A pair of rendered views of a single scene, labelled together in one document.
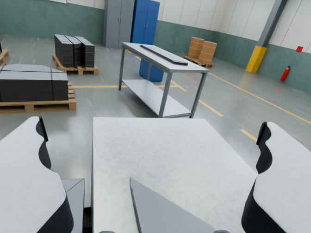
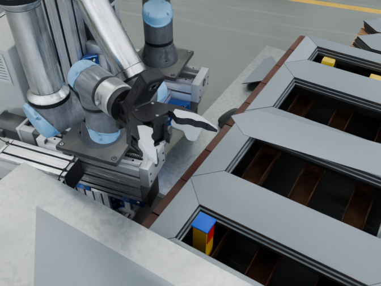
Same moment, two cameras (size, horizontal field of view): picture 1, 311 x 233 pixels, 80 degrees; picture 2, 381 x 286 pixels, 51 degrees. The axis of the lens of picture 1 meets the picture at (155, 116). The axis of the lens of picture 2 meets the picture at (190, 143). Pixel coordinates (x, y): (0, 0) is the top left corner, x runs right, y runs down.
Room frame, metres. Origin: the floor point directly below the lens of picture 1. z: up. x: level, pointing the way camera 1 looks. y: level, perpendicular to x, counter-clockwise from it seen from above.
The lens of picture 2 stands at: (0.52, -0.31, 1.95)
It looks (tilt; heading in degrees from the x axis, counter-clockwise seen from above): 43 degrees down; 143
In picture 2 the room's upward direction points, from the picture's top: straight up
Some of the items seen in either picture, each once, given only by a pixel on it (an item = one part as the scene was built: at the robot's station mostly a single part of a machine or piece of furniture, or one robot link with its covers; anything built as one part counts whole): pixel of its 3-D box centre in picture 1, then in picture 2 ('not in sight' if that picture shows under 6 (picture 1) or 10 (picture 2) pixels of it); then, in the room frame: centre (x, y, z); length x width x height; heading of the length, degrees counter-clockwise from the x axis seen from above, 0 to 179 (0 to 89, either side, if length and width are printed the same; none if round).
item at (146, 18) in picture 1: (143, 26); not in sight; (8.71, 1.30, 0.97); 1.00 x 0.49 x 1.95; 123
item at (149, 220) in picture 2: not in sight; (238, 119); (-0.45, 0.68, 0.80); 1.62 x 0.04 x 0.06; 112
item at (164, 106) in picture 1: (155, 80); not in sight; (3.21, 0.13, 0.49); 1.60 x 0.70 x 0.99; 37
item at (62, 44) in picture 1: (74, 53); not in sight; (4.51, 2.25, 0.32); 1.20 x 0.80 x 0.65; 39
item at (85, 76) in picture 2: not in sight; (94, 84); (-0.19, -0.04, 1.43); 0.11 x 0.08 x 0.09; 8
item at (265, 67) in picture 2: not in sight; (267, 72); (-0.74, 1.16, 0.70); 0.39 x 0.12 x 0.04; 112
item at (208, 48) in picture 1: (200, 52); not in sight; (8.40, -1.30, 0.47); 1.32 x 0.80 x 0.95; 33
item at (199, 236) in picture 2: not in sight; (203, 241); (-0.06, 0.18, 0.78); 0.05 x 0.05 x 0.19; 22
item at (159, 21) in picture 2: not in sight; (157, 20); (-0.74, 0.47, 1.20); 0.13 x 0.12 x 0.14; 149
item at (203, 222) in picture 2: not in sight; (203, 223); (-0.06, 0.18, 0.88); 0.06 x 0.06 x 0.02; 22
